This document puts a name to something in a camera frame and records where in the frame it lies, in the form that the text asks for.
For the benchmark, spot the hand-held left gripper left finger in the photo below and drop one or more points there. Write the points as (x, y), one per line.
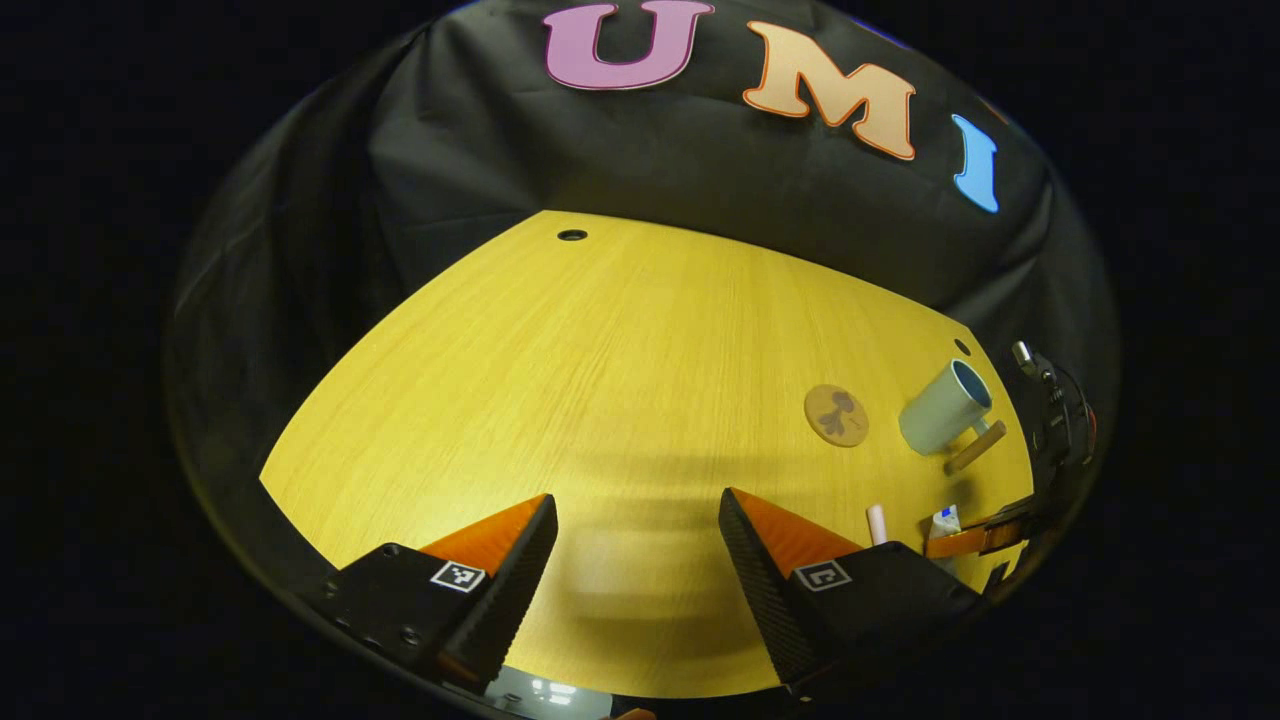
(515, 580)

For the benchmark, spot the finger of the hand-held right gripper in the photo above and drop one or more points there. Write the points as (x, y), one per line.
(965, 543)

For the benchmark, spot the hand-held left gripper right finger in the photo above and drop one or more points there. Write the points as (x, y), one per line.
(760, 585)

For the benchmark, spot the white toothpaste tube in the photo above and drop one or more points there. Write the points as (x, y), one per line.
(945, 522)

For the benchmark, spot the pale pink toothbrush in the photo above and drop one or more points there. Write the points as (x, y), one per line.
(877, 525)

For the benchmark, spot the round brown coaster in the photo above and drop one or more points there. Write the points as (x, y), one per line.
(837, 416)

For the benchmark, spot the yellow wooden desktop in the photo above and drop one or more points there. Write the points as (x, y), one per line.
(620, 400)

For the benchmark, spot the black backdrop cloth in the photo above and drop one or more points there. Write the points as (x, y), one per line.
(700, 150)

